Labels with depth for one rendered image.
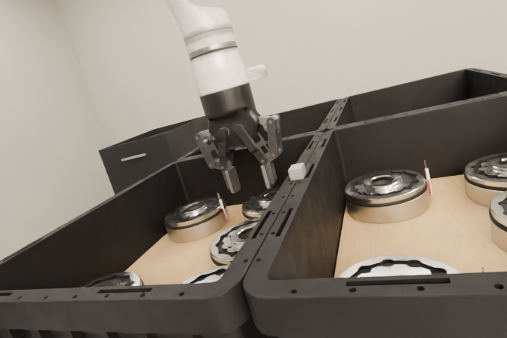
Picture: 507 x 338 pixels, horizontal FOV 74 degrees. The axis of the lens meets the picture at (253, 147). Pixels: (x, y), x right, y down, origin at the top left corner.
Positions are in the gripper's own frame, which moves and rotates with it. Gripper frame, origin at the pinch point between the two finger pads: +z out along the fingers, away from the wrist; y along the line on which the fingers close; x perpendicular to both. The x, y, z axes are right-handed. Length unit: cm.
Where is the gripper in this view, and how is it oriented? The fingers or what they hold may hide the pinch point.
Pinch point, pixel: (250, 179)
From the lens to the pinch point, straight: 51.3
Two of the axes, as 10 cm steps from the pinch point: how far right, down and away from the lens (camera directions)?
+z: 2.7, 9.4, 1.9
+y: 8.8, -1.6, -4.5
